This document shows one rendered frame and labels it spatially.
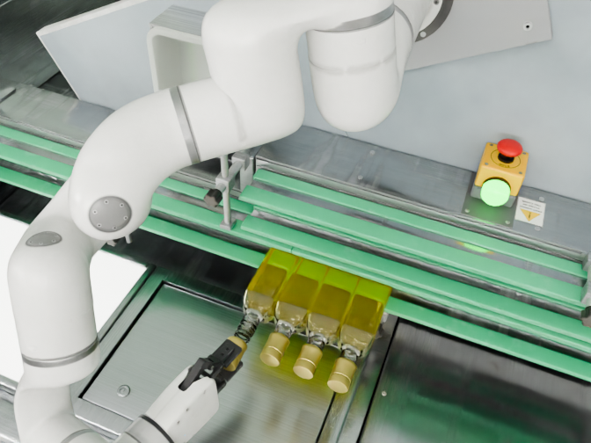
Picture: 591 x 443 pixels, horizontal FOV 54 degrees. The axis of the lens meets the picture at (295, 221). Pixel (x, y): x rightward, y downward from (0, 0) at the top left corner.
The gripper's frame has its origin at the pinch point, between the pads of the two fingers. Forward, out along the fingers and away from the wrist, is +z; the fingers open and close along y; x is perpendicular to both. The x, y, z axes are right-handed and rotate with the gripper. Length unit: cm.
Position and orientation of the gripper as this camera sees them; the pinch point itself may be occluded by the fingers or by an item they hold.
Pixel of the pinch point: (227, 359)
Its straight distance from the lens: 94.6
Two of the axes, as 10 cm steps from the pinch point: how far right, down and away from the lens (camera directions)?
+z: 5.9, -5.6, 5.7
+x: -8.0, -4.4, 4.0
